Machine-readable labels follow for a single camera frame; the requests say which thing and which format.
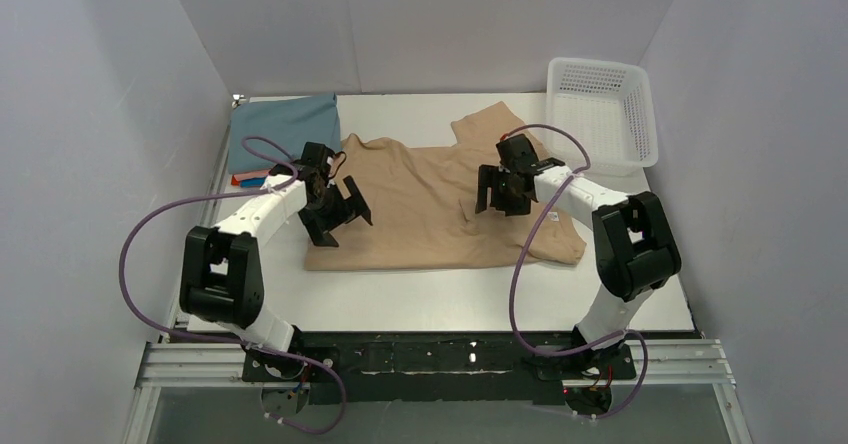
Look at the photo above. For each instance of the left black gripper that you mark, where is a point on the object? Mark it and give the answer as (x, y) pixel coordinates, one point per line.
(334, 210)

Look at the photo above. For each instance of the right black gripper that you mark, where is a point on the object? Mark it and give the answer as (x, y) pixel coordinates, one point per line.
(504, 187)

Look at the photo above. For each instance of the beige t shirt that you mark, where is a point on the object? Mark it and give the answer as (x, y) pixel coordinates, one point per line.
(423, 204)

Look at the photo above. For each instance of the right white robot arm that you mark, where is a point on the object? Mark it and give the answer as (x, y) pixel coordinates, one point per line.
(634, 247)

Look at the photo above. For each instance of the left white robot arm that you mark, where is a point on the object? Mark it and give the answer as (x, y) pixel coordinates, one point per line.
(222, 279)

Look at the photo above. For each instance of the folded blue t shirt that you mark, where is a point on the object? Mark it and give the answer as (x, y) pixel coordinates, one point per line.
(255, 182)

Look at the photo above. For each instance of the folded grey-blue t shirt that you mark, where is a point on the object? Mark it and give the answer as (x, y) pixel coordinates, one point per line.
(290, 123)

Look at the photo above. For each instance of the folded pink t shirt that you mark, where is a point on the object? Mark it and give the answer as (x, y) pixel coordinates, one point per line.
(252, 174)

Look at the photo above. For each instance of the white plastic basket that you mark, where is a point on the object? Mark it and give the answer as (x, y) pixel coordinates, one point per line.
(608, 107)

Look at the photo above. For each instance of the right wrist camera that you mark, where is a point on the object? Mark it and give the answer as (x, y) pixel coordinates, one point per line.
(517, 155)

